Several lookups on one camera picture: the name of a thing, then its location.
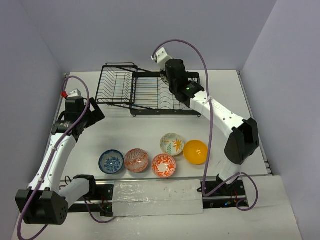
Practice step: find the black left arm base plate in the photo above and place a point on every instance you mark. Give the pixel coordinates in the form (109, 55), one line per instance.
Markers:
(100, 195)

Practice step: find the white orange flower bowl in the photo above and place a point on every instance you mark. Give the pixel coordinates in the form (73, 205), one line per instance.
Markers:
(172, 144)

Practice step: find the blue pattern bowl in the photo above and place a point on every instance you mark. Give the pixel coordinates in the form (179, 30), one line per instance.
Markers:
(111, 162)

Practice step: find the orange lattice pattern bowl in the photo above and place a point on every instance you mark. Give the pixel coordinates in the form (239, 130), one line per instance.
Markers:
(136, 160)

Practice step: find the grey leaf pattern bowl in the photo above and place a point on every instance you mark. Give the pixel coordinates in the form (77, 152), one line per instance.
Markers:
(165, 78)

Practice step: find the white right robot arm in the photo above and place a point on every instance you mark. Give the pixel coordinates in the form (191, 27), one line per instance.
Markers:
(242, 134)

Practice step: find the yellow bowl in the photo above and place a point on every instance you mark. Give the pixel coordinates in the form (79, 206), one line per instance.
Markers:
(195, 152)

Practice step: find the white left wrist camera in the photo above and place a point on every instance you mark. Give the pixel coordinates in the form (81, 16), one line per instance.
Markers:
(72, 94)

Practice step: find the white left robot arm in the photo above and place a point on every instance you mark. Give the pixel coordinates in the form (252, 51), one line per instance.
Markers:
(43, 202)

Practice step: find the orange floral pattern bowl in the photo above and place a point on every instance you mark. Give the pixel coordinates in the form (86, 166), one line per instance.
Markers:
(163, 165)

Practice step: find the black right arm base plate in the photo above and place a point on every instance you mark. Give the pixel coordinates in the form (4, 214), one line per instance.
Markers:
(227, 197)

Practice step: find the black wire dish rack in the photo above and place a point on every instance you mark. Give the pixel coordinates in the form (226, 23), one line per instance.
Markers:
(142, 92)

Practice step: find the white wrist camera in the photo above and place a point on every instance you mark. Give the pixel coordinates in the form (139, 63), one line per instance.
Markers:
(161, 57)
(72, 94)

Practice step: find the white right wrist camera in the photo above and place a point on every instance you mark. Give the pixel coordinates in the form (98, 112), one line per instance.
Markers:
(161, 57)

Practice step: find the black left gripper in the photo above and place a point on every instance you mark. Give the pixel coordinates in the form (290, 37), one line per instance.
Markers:
(95, 113)

